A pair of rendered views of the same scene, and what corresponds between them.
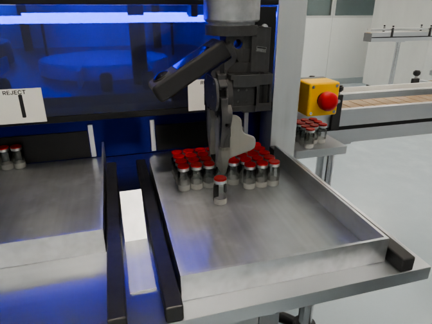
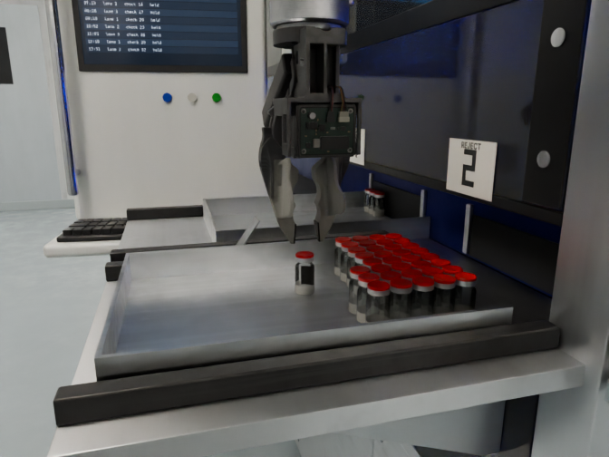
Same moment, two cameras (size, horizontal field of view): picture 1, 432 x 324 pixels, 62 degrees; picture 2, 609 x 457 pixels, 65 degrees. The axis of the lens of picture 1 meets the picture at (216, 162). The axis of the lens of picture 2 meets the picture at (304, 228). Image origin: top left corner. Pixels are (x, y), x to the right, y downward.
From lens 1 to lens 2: 0.74 m
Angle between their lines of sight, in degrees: 85
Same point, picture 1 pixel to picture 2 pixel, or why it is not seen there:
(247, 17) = (274, 16)
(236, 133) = (284, 184)
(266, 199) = (315, 322)
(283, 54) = (594, 100)
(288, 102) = (597, 228)
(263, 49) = (303, 63)
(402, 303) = not seen: outside the picture
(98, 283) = not seen: hidden behind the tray
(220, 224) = (248, 292)
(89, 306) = not seen: hidden behind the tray
